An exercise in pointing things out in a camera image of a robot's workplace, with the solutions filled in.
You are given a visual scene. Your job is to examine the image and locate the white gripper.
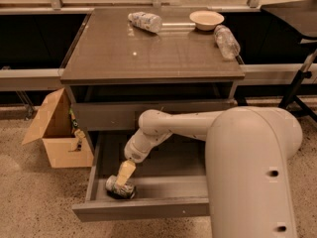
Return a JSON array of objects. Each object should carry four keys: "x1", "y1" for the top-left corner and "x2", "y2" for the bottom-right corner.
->
[{"x1": 115, "y1": 129, "x2": 159, "y2": 186}]

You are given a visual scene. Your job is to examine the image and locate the green silver 7up can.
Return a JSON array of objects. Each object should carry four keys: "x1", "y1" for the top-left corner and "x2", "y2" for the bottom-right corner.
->
[{"x1": 105, "y1": 176, "x2": 136, "y2": 199}]

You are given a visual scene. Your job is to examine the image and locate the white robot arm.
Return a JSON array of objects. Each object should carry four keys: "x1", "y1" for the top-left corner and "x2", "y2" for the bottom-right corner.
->
[{"x1": 114, "y1": 106, "x2": 303, "y2": 238}]

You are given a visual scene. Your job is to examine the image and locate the open grey middle drawer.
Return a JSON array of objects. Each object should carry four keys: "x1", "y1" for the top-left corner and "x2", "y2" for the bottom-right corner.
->
[{"x1": 72, "y1": 131, "x2": 209, "y2": 222}]

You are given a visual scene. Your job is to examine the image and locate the closed grey top drawer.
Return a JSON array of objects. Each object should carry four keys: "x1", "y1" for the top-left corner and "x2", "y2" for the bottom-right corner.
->
[{"x1": 72, "y1": 100, "x2": 234, "y2": 131}]

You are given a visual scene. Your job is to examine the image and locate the grey drawer cabinet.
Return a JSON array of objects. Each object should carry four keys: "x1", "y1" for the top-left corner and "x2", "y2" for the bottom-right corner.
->
[{"x1": 59, "y1": 7, "x2": 246, "y2": 223}]

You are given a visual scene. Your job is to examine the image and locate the items in cardboard box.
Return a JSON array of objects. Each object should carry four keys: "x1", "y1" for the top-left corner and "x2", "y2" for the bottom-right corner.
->
[{"x1": 68, "y1": 109, "x2": 85, "y2": 152}]

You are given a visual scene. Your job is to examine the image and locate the open cardboard box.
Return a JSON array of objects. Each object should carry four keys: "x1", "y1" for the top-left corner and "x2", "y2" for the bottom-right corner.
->
[{"x1": 22, "y1": 88, "x2": 93, "y2": 168}]

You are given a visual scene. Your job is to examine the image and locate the labelled plastic bottle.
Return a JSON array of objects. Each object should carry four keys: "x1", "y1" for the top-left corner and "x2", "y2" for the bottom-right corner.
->
[{"x1": 128, "y1": 12, "x2": 162, "y2": 34}]

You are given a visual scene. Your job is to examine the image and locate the clear crumpled plastic bottle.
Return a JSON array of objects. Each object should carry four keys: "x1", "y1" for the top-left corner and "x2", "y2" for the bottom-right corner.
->
[{"x1": 214, "y1": 25, "x2": 241, "y2": 60}]

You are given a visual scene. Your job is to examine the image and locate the beige bowl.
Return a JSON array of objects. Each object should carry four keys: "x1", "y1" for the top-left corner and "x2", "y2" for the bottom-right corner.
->
[{"x1": 189, "y1": 11, "x2": 224, "y2": 31}]

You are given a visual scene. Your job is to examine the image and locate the black table stand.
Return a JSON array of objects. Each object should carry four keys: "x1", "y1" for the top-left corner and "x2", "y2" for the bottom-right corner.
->
[{"x1": 236, "y1": 0, "x2": 317, "y2": 123}]

